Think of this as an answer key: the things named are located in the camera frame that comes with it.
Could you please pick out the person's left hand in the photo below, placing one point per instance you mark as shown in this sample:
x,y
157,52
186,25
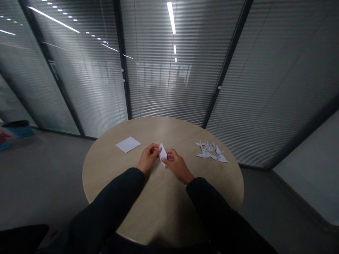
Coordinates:
x,y
146,159

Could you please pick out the person's right hand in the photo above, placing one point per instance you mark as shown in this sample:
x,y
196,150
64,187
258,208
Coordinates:
x,y
178,165

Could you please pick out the white origami paper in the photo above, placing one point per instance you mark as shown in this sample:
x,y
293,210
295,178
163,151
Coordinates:
x,y
163,156

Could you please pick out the round wooden table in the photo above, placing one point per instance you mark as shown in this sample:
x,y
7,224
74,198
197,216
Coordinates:
x,y
164,190

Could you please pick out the pile of white paper cranes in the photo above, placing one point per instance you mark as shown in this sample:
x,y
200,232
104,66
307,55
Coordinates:
x,y
212,152

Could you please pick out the white square paper sheet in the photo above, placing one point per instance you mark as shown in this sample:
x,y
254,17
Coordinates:
x,y
128,144

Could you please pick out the glass partition with blinds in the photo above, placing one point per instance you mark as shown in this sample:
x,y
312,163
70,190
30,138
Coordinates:
x,y
169,66

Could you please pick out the blue bin with black bag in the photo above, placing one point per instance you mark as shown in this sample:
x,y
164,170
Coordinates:
x,y
18,128

